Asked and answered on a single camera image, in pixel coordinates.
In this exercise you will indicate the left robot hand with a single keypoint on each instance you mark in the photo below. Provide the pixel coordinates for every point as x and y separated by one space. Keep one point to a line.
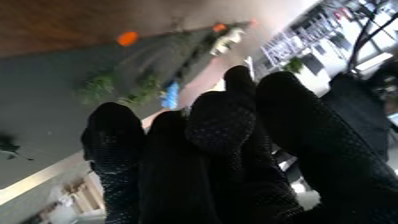
360 113

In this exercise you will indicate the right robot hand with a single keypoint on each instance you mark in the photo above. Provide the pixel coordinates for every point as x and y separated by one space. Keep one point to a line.
236 173

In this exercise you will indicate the blue flower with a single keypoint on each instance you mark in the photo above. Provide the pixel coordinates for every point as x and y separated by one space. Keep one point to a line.
170 95

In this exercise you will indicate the green sprig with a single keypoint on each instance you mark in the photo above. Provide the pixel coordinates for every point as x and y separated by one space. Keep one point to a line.
144 90
97 86

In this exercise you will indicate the white flower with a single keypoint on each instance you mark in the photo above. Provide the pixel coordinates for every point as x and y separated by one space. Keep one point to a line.
227 40

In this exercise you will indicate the dark mat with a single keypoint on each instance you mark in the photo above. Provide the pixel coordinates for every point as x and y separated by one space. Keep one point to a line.
46 110

